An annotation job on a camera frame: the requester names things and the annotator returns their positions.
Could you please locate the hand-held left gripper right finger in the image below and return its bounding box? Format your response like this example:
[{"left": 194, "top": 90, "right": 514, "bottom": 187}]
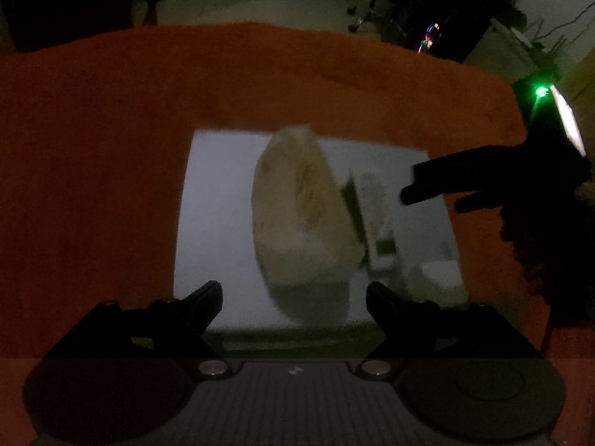
[{"left": 356, "top": 281, "right": 544, "bottom": 378}]

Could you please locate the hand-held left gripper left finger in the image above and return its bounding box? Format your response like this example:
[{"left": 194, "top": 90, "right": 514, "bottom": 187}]
[{"left": 39, "top": 281, "right": 233, "bottom": 381}]

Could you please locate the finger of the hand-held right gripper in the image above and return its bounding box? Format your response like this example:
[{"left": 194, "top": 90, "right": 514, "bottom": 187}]
[
  {"left": 401, "top": 145, "right": 526, "bottom": 206},
  {"left": 454, "top": 191, "right": 505, "bottom": 214}
]

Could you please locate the small white box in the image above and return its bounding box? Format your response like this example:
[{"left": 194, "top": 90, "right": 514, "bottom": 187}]
[{"left": 409, "top": 260, "right": 468, "bottom": 308}]

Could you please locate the white remote control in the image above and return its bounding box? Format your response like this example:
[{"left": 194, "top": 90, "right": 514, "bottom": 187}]
[{"left": 341, "top": 172, "right": 401, "bottom": 272}]

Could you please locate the cream cloth pouch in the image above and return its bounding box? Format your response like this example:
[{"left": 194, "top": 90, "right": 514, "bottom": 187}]
[{"left": 251, "top": 124, "right": 368, "bottom": 289}]

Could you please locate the yellow cabinet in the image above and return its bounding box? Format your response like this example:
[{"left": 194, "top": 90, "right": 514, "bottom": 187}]
[{"left": 558, "top": 49, "right": 595, "bottom": 103}]

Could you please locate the white side table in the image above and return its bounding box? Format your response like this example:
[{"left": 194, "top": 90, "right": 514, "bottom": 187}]
[{"left": 465, "top": 16, "right": 561, "bottom": 87}]

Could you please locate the computer with coloured lights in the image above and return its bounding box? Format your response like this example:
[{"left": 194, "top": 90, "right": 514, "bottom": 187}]
[{"left": 390, "top": 0, "right": 493, "bottom": 61}]

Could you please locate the orange blanket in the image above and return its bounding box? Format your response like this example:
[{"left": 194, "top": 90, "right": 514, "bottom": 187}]
[{"left": 0, "top": 22, "right": 595, "bottom": 446}]

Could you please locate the office chair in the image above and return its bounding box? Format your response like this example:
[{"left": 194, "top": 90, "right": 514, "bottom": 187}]
[{"left": 346, "top": 0, "right": 398, "bottom": 33}]

